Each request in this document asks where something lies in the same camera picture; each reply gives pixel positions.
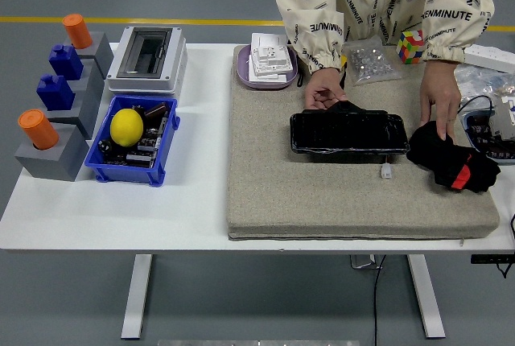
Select person's left hand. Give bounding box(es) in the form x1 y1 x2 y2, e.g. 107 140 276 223
418 58 463 142

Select person's right hand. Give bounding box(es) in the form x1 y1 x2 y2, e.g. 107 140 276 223
303 67 350 112

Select black rag red tag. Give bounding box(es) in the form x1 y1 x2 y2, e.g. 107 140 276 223
406 121 502 194

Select clear bag of small parts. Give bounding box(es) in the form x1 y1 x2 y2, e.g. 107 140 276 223
454 64 515 102

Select colourful puzzle cube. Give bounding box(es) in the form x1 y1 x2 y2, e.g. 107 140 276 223
396 30 426 65

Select clear bag of metal nuts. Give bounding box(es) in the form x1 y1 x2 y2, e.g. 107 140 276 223
341 35 402 86

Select white socket module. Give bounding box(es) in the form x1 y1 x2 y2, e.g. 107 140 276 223
249 45 295 76

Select white flat cover plate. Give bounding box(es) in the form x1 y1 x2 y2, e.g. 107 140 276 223
247 64 289 84

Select white power strip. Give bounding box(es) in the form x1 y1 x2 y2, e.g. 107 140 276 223
462 43 515 74

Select blue-rimmed tray with parts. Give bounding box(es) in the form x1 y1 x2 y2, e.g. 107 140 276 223
461 110 515 163

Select grey metal module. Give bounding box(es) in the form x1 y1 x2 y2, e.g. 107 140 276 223
488 94 515 142

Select purple tray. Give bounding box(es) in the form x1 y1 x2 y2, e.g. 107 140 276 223
236 46 299 90

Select grey-brown mat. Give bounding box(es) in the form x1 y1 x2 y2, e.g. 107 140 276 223
225 43 501 241

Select brown cylinder capacitor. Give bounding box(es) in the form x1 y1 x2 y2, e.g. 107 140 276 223
143 102 169 121

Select black control box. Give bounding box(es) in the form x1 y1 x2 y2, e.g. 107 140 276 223
470 254 515 279

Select black circuit boards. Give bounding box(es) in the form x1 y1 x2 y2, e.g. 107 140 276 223
103 114 171 169

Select yellow lemon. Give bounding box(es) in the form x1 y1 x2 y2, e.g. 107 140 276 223
109 108 145 148

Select white table leg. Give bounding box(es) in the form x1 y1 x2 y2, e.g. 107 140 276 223
406 253 447 339
120 253 154 340

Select blue plastic bin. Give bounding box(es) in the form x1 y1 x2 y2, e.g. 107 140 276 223
84 94 181 187

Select grey block holder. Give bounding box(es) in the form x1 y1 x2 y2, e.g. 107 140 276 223
66 58 106 100
43 80 104 140
14 128 90 182
72 31 115 80

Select orange cylinder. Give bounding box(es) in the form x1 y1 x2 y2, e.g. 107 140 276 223
17 109 60 150
62 14 93 50

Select blue block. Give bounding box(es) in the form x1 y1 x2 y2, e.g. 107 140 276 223
35 74 76 112
48 43 84 80

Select black cable loop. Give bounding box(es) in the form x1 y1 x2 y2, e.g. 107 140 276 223
458 94 496 117

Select white switch plate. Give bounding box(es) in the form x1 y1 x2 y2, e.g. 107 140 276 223
251 32 289 56

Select metal bracket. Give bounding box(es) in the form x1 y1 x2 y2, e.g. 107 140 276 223
349 254 383 270

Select grey electrical enclosure box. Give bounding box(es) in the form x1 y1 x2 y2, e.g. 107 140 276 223
105 26 188 96

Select black power cable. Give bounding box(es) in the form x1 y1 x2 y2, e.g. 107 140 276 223
372 253 387 346

